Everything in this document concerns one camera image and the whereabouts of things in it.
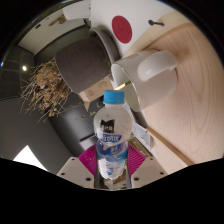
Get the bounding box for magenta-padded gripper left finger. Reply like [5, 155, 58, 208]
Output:
[56, 143, 99, 190]

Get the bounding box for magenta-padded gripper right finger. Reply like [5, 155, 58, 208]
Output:
[125, 143, 168, 190]

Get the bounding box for blue-capped drink bottle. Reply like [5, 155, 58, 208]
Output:
[93, 89, 133, 181]

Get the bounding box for printed newspaper sheets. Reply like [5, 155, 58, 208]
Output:
[131, 121, 156, 151]

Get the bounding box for long ceiling light strip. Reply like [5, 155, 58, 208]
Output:
[12, 144, 49, 172]

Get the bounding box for brown cardboard box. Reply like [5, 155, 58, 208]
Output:
[78, 75, 114, 113]

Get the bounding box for white mug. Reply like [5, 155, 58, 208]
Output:
[110, 49, 179, 113]

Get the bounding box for dried plant in grey pot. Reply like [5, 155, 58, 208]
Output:
[19, 35, 113, 123]

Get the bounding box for round ceiling spotlights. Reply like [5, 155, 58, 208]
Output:
[0, 60, 29, 73]

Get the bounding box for flat round red coaster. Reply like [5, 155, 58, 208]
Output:
[111, 15, 133, 45]

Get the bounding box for wooden figure sculpture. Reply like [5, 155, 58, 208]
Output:
[48, 14, 67, 28]

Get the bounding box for white plastic chair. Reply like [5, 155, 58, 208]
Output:
[62, 0, 92, 21]

